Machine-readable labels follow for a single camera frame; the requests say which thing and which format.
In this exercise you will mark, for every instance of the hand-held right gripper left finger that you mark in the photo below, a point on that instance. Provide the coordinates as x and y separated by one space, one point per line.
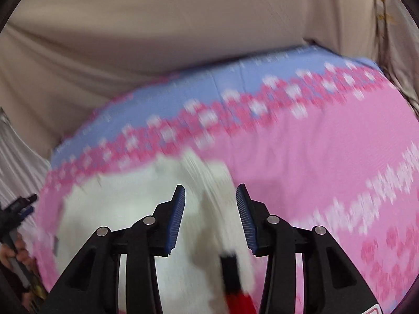
177 217

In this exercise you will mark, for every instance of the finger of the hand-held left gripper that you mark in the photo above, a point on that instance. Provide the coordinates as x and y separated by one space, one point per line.
23 201

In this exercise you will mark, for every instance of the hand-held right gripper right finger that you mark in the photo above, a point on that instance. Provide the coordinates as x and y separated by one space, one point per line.
245 219

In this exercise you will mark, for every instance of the white small garment red trim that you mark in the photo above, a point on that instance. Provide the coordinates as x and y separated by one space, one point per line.
131 199

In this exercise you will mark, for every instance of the person's left hand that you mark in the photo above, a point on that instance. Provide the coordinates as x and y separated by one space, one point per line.
24 255

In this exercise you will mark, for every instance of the white pleated curtain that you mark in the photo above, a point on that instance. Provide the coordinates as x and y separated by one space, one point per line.
19 163

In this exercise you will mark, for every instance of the pink and blue printed blanket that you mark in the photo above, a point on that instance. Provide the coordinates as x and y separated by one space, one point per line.
327 130

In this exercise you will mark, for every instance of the floral cream curtain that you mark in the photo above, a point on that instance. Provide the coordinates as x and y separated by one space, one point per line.
397 49

